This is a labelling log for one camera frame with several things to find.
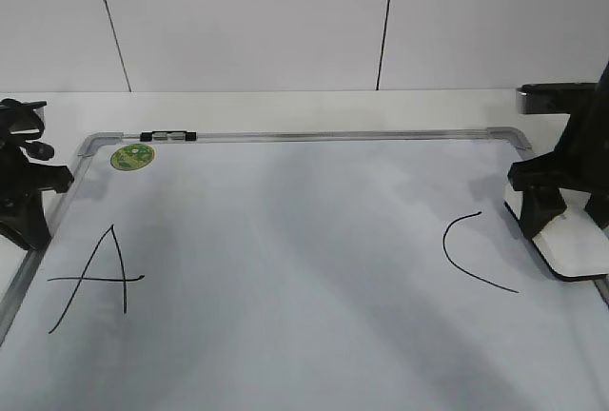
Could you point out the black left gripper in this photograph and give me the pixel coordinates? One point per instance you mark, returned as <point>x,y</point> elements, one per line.
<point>25,174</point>

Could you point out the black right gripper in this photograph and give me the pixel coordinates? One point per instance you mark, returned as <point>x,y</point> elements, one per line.
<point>579,161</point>

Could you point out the white rectangular board eraser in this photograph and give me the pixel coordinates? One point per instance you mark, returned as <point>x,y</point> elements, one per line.
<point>571,244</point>

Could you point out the round green magnet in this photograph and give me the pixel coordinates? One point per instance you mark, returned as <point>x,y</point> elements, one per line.
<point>132,157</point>

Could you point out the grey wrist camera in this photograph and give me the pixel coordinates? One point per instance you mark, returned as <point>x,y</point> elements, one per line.
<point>555,98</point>

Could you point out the white board with grey frame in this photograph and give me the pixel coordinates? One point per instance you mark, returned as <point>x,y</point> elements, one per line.
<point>359,271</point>

